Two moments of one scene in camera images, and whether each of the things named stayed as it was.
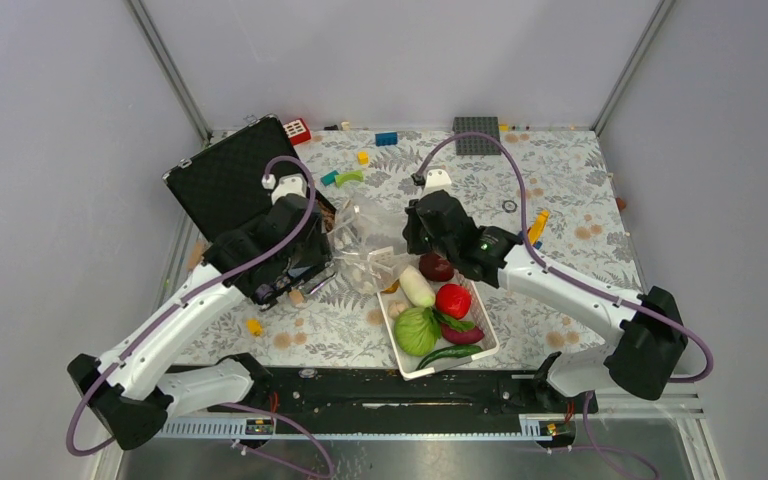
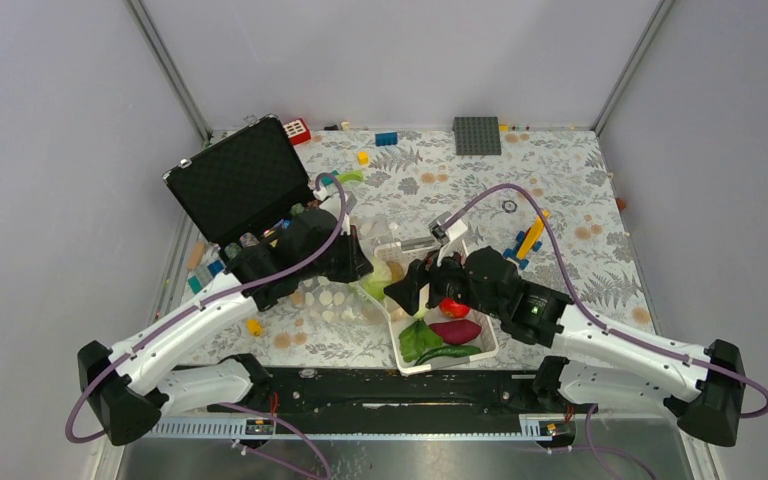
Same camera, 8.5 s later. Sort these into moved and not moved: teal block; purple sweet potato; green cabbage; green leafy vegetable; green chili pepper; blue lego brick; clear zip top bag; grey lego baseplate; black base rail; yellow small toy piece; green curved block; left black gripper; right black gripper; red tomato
Moved: left black gripper; green leafy vegetable; clear zip top bag; right black gripper; green cabbage
Not moved: green curved block; grey lego baseplate; teal block; purple sweet potato; black base rail; green chili pepper; blue lego brick; red tomato; yellow small toy piece
